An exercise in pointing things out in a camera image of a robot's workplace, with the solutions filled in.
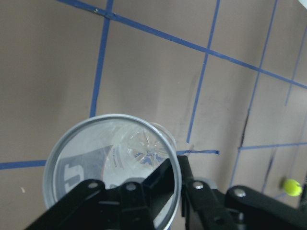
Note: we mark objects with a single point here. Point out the clear tennis ball can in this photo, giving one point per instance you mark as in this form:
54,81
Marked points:
112,148

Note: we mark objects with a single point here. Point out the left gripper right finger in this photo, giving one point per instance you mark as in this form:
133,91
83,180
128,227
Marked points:
204,207

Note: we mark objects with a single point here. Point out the tennis ball lower right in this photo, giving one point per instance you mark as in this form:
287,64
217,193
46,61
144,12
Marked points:
292,187

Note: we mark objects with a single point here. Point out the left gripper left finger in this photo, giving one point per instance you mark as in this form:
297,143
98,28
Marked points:
137,204

